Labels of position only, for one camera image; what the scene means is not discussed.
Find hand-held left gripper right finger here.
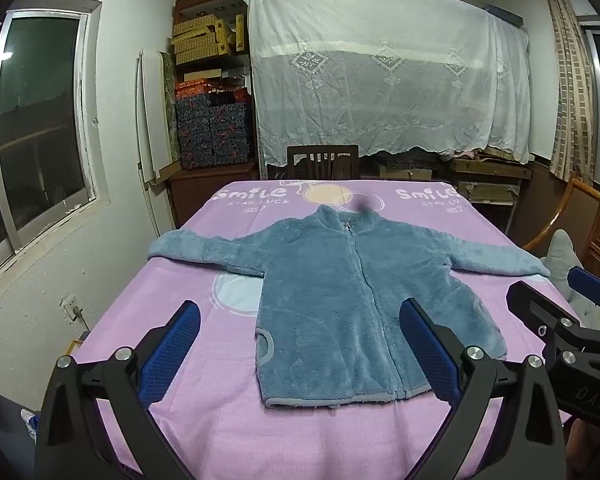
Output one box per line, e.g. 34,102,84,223
399,298,566,480

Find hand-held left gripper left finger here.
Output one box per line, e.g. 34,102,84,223
34,300,201,480

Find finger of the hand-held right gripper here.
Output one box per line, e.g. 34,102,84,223
507,281,581,358
569,266,600,313

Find blue fleece jacket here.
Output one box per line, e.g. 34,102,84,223
146,204,552,409

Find person's right forearm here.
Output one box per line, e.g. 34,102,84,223
565,420,600,480

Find grey tufted cushion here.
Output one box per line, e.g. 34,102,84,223
540,230,600,333

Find round wooden armchair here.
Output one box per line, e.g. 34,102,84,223
522,177,600,281

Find pink printed bed sheet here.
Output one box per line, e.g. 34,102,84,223
72,180,586,480

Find stack of wooden crates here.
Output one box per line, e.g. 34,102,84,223
440,152,533,207

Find brown wooden shelf unit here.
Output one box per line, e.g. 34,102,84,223
167,0,261,228

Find white blue shoe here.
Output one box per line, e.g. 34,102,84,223
20,407,43,443

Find cardboard box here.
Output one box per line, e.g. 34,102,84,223
375,162,437,182

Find beige checked curtain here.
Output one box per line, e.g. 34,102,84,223
539,0,598,183

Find dark wooden chair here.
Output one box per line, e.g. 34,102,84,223
286,145,361,182

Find stack of dark floral boxes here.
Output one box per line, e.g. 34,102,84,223
175,95,253,171

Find white leaning boards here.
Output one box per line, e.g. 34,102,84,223
136,49,181,192

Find green marbled board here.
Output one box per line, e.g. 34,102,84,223
161,52,182,167

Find red orange patterned boxes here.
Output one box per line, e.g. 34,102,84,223
175,77,251,107

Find white lace cloth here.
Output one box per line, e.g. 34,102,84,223
240,0,531,168

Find wall socket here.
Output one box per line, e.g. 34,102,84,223
60,294,84,324

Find large aluminium frame window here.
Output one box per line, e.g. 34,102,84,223
0,0,111,291

